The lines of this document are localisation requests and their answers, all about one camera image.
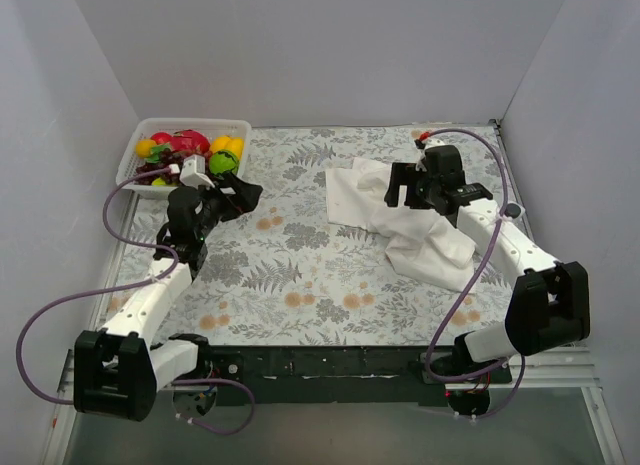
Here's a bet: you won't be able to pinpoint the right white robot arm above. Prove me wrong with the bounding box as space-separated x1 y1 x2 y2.
384 145 591 383

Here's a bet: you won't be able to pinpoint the red toy apple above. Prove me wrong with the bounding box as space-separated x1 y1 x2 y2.
150 132 172 145

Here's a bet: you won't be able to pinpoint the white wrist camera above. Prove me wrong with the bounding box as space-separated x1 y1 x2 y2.
169 155 214 189
414 132 447 159

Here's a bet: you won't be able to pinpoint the pink dragon fruit toy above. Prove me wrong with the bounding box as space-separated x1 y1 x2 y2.
170 129 210 155

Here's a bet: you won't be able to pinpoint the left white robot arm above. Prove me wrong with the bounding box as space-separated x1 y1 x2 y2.
73 173 263 421

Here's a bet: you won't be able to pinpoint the aluminium frame rail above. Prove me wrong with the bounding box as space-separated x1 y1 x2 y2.
57 347 602 396

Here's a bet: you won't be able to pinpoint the orange toy fruit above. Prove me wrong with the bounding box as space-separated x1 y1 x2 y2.
135 139 157 159

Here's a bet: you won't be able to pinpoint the white plastic basket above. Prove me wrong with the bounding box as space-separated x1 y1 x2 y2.
116 118 251 200

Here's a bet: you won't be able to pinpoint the purple toy grapes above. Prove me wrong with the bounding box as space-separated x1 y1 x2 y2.
135 150 184 187

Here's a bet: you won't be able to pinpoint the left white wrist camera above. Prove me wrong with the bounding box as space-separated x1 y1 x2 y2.
169 155 214 189

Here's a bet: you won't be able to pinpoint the white t-shirt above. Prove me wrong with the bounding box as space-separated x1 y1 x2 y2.
325 157 475 292

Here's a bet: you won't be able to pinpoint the white cylindrical bottle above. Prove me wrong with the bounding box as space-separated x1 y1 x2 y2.
504 202 524 220

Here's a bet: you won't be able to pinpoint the green toy watermelon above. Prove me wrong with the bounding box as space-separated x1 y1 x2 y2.
209 150 240 175

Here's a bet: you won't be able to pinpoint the yellow toy bell pepper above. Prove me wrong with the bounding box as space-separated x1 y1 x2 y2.
210 135 245 159

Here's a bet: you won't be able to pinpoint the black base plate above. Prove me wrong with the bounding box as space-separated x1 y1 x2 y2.
154 342 513 408

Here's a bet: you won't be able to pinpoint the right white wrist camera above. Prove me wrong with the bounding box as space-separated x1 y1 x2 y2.
414 132 447 159

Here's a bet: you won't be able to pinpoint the floral table mat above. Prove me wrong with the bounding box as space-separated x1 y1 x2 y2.
99 124 562 347

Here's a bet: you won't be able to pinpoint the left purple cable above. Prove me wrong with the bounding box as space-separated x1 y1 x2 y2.
15 164 256 435

